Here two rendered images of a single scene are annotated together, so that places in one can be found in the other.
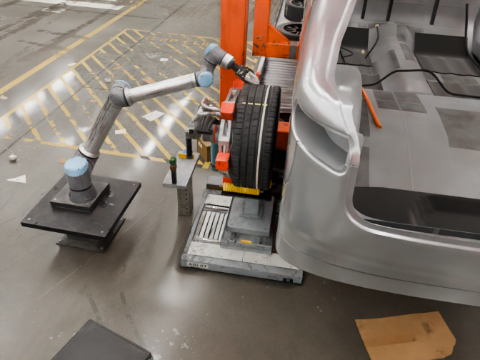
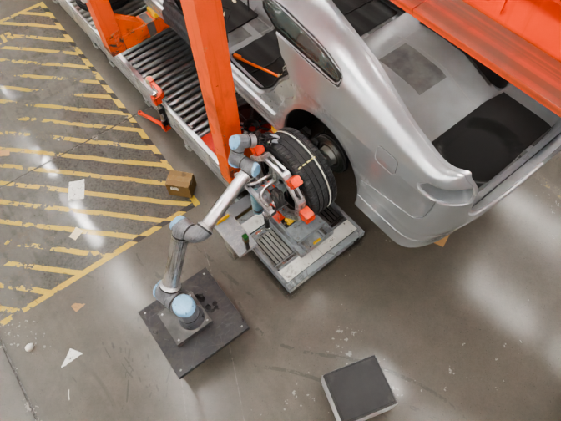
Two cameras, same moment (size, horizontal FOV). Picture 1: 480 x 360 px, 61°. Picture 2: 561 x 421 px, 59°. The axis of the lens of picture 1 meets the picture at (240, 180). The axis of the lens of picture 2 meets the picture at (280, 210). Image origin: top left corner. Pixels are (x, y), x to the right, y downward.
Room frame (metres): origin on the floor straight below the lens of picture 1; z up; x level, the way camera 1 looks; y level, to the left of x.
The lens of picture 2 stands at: (0.86, 1.41, 3.87)
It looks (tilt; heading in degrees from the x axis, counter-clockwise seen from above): 60 degrees down; 317
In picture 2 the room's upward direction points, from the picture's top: 3 degrees counter-clockwise
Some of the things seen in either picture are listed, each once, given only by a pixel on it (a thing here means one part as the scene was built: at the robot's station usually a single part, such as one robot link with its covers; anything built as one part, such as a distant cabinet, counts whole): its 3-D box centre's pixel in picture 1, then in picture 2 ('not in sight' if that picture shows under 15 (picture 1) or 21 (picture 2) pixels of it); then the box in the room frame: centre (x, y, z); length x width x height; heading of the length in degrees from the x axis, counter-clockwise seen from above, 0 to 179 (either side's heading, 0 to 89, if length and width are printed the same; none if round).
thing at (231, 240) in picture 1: (250, 223); (298, 224); (2.25, -0.09, 0.13); 0.50 x 0.36 x 0.10; 173
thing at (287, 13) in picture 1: (303, 10); not in sight; (7.23, -0.93, 0.39); 0.66 x 0.66 x 0.24
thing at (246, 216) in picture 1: (252, 200); (295, 210); (2.28, -0.10, 0.32); 0.40 x 0.30 x 0.28; 173
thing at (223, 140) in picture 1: (231, 134); (277, 186); (2.30, 0.07, 0.85); 0.54 x 0.07 x 0.54; 173
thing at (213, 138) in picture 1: (220, 133); (270, 191); (2.31, 0.14, 0.85); 0.21 x 0.14 x 0.14; 83
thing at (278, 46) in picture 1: (290, 41); (141, 18); (4.65, -0.49, 0.69); 0.52 x 0.17 x 0.35; 83
